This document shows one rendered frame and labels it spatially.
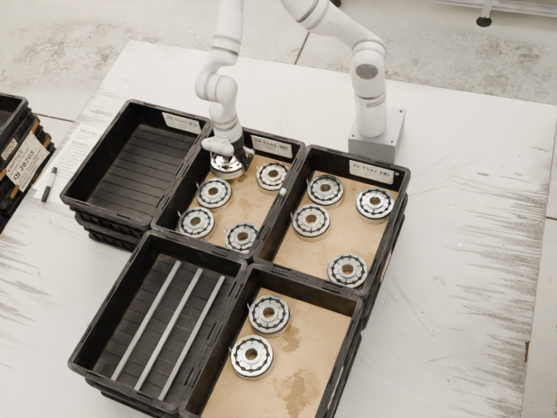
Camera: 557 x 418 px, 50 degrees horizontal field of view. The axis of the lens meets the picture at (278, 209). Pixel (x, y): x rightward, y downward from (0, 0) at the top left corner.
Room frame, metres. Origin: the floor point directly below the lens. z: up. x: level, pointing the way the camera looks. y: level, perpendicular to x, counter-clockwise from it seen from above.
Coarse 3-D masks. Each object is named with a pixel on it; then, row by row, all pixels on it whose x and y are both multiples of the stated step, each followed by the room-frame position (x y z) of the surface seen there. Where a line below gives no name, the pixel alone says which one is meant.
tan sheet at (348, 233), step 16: (336, 176) 1.03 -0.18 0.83; (352, 192) 0.96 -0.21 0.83; (336, 208) 0.92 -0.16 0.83; (352, 208) 0.90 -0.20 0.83; (336, 224) 0.87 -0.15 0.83; (352, 224) 0.85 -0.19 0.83; (368, 224) 0.85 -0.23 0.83; (384, 224) 0.84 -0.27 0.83; (288, 240) 0.85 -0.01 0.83; (320, 240) 0.83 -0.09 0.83; (336, 240) 0.82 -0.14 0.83; (352, 240) 0.81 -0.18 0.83; (368, 240) 0.80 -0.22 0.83; (288, 256) 0.79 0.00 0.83; (304, 256) 0.79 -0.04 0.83; (320, 256) 0.78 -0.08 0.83; (368, 256) 0.75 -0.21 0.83; (304, 272) 0.74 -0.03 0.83; (320, 272) 0.73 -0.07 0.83
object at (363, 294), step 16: (304, 160) 1.03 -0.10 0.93; (368, 160) 0.98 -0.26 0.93; (288, 192) 0.93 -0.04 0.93; (400, 192) 0.87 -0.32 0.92; (272, 224) 0.84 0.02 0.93; (384, 240) 0.73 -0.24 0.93; (256, 256) 0.76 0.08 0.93; (288, 272) 0.69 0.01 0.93; (368, 272) 0.65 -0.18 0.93; (336, 288) 0.63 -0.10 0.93; (368, 288) 0.61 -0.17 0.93
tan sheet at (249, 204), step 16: (256, 160) 1.14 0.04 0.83; (272, 160) 1.13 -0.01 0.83; (208, 176) 1.12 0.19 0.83; (240, 176) 1.09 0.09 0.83; (240, 192) 1.03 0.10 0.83; (256, 192) 1.02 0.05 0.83; (240, 208) 0.98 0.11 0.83; (256, 208) 0.97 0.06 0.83; (224, 224) 0.94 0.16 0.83; (256, 224) 0.92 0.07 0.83; (208, 240) 0.90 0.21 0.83; (224, 240) 0.89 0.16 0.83
